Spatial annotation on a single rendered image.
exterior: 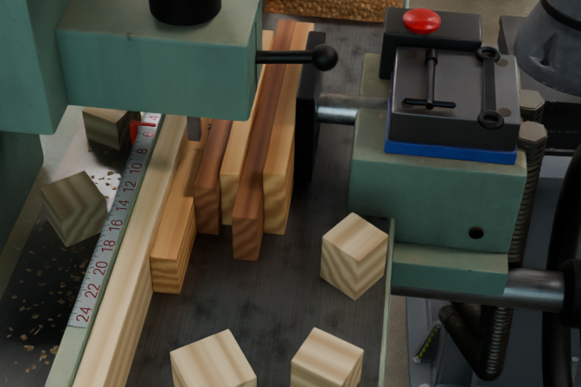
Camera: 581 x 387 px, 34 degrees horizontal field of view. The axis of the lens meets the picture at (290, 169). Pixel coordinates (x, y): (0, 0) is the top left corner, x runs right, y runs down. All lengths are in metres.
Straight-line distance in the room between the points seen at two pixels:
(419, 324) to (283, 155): 1.13
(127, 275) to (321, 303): 0.15
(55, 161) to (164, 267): 0.31
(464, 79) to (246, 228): 0.20
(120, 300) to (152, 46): 0.18
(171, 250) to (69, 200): 0.21
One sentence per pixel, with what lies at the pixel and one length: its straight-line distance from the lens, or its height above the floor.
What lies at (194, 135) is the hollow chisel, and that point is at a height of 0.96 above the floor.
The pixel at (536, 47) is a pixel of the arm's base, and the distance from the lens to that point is 1.36.
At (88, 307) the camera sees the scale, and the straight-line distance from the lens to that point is 0.65.
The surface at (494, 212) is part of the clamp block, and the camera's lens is 0.77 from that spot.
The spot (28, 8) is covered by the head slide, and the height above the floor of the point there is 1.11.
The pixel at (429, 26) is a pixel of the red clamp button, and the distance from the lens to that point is 0.77.
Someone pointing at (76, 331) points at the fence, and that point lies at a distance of 0.64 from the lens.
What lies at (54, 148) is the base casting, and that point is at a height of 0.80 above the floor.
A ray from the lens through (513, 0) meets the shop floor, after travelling 2.73.
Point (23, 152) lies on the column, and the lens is 0.93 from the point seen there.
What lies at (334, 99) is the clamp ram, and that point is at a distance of 0.79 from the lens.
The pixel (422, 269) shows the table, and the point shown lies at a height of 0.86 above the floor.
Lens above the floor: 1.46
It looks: 43 degrees down
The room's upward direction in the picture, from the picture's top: 1 degrees clockwise
